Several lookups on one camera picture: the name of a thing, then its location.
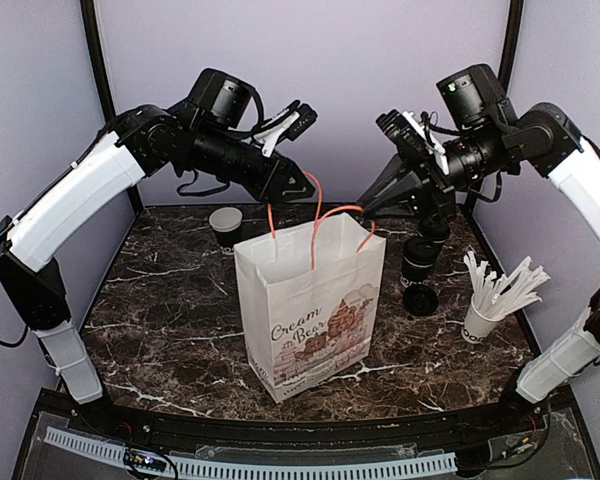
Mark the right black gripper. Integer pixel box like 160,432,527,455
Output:
356,117,512,222

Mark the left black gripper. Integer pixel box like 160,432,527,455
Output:
186,121,317,204

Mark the stack of paper cups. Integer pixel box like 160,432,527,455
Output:
209,207,243,255

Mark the stack of black lids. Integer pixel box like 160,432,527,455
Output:
402,284,439,316

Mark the kraft paper bag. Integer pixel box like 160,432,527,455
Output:
234,205,386,403

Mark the black paper coffee cup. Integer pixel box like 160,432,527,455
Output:
417,217,451,246

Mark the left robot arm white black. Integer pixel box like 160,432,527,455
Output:
0,68,317,436

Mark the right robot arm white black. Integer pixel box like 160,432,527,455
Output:
358,64,600,434

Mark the bundle of wrapped straws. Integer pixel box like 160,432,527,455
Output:
463,250,551,320

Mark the white cup holding straws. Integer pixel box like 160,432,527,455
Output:
461,296,501,344

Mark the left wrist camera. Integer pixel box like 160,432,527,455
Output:
251,100,318,158

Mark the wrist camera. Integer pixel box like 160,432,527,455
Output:
251,100,318,158
376,110,450,175

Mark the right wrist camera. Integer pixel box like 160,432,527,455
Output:
376,110,450,175

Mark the right black frame post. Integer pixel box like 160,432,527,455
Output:
497,0,524,91

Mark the black frame post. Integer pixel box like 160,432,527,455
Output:
497,0,524,91
80,0,115,121

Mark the black front rail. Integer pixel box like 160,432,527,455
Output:
69,399,546,454

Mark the left black frame post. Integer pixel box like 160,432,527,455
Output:
80,0,115,121

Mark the white cable duct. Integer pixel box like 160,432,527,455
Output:
43,427,458,480

